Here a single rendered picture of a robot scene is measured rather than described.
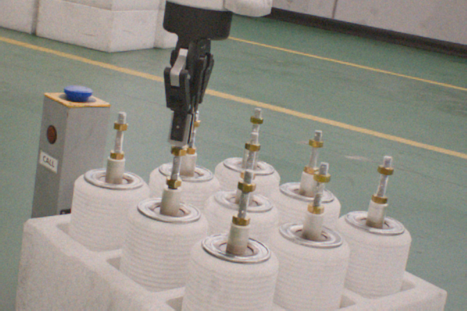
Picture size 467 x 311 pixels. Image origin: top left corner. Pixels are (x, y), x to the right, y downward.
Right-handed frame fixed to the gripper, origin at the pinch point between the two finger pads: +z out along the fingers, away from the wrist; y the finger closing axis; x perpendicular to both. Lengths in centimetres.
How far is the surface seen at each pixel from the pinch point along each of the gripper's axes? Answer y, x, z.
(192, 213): -0.4, 2.8, 9.9
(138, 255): 4.5, -1.6, 14.5
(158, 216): 2.9, -0.3, 10.0
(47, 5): -256, -134, 21
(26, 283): -3.5, -18.1, 25.4
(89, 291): 4.7, -6.7, 20.3
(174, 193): 1.0, 0.6, 7.6
